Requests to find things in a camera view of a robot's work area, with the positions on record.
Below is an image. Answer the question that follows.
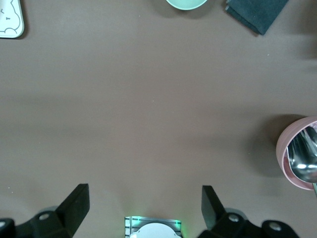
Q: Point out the steel spoon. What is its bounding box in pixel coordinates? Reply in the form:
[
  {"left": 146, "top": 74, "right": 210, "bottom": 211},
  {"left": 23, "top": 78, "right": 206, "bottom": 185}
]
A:
[{"left": 286, "top": 125, "right": 317, "bottom": 199}]

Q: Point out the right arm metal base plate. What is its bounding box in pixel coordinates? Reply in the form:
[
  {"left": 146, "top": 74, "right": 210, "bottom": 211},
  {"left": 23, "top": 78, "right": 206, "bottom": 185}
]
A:
[{"left": 124, "top": 215, "right": 183, "bottom": 238}]

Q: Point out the cream bear print tray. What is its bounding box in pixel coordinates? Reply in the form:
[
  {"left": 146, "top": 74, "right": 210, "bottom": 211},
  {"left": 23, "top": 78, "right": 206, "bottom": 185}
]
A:
[{"left": 0, "top": 0, "right": 26, "bottom": 39}]

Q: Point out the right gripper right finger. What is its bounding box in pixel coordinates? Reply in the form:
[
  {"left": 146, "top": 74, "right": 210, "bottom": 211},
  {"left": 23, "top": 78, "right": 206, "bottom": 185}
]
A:
[{"left": 199, "top": 185, "right": 298, "bottom": 238}]

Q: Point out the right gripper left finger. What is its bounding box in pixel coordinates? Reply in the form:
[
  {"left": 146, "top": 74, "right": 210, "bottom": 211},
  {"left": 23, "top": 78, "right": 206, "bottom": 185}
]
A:
[{"left": 0, "top": 183, "right": 90, "bottom": 238}]

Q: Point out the dark grey folded cloth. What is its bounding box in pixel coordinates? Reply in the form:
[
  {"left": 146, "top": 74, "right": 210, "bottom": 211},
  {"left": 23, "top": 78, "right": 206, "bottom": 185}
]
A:
[{"left": 224, "top": 0, "right": 290, "bottom": 36}]

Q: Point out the pink bowl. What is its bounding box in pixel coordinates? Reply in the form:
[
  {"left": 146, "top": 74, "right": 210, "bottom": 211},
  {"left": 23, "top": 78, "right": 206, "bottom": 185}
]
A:
[{"left": 275, "top": 116, "right": 317, "bottom": 191}]

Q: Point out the pale green bowl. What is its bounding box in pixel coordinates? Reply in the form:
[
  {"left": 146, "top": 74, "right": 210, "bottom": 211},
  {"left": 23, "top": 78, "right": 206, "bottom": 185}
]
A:
[{"left": 165, "top": 0, "right": 209, "bottom": 11}]

